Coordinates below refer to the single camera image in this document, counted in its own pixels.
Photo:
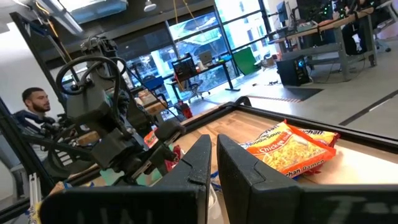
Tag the red object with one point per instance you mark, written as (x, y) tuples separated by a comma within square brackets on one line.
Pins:
[(185, 111)]

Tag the wooden box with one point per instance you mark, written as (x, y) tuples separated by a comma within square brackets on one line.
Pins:
[(156, 108), (147, 98)]

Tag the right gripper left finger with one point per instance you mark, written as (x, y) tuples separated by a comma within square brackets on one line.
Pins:
[(174, 199)]

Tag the black aluminium rig frame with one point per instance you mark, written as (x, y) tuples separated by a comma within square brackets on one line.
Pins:
[(311, 120)]

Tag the black desk monitor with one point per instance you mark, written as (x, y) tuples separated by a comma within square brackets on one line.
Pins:
[(185, 67)]

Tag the orange chicken noodle pack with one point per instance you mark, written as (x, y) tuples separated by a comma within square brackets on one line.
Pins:
[(289, 152)]

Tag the black office desk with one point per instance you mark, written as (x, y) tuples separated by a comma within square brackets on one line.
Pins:
[(230, 79)]

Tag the grey office chair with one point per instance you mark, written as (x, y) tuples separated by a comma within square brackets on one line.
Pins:
[(196, 87)]

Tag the grey laptop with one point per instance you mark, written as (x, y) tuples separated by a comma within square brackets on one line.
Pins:
[(206, 57)]

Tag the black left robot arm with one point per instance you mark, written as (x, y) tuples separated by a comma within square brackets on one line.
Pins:
[(87, 105)]

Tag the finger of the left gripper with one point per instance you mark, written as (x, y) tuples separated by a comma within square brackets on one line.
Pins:
[(170, 130), (160, 158)]

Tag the ceiling light panel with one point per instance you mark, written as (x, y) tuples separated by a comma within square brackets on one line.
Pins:
[(99, 11)]

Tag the black PC tower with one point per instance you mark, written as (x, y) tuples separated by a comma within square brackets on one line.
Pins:
[(290, 73)]

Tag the green panel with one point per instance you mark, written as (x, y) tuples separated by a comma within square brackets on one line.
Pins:
[(245, 60)]

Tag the clear plastic container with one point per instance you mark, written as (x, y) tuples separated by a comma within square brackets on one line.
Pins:
[(214, 202)]

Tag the grey workbench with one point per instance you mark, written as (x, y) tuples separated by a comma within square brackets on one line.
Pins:
[(311, 50)]

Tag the white pendant lamp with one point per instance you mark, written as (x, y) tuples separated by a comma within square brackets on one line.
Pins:
[(150, 6)]

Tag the red-green snack packet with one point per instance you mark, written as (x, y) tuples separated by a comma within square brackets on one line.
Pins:
[(150, 140)]

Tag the black desktop monitor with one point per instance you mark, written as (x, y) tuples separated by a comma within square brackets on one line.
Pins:
[(282, 12)]

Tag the red beef noodle pack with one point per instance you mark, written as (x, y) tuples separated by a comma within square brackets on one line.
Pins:
[(325, 137), (176, 155)]

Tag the green translucent plastic container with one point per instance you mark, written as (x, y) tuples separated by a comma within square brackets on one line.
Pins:
[(109, 176)]

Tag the black mat with hazard stripe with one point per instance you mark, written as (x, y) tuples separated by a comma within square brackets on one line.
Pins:
[(280, 92)]

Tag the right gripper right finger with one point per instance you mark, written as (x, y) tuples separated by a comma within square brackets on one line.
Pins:
[(264, 199)]

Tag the person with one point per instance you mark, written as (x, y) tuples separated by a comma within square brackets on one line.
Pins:
[(37, 102)]

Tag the blue chair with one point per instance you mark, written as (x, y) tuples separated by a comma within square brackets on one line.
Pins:
[(154, 83)]

